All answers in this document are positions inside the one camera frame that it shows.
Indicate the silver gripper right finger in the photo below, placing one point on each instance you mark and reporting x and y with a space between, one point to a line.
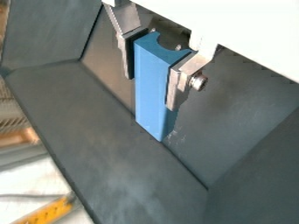
185 72

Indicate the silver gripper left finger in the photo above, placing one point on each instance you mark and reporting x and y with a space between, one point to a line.
124 18

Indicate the blue arch block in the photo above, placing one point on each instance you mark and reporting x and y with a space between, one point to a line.
153 61

